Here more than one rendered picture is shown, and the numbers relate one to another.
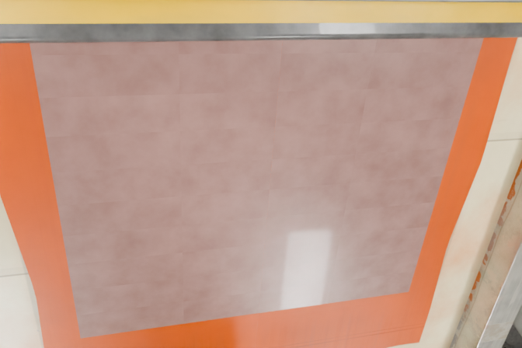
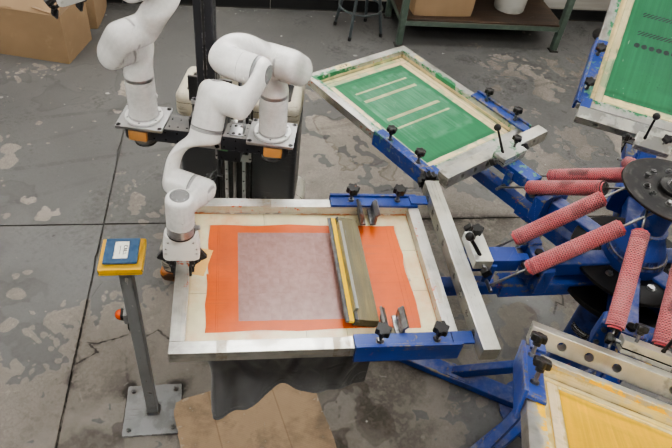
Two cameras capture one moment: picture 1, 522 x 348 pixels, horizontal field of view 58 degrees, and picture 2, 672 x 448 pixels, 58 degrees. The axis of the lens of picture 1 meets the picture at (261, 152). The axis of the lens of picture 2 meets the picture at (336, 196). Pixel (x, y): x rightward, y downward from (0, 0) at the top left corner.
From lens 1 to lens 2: 174 cm
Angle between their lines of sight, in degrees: 72
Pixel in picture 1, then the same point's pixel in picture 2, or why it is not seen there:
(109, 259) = (267, 240)
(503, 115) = (315, 333)
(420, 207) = (279, 315)
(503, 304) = (238, 343)
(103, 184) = (290, 240)
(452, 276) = (244, 336)
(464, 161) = (298, 325)
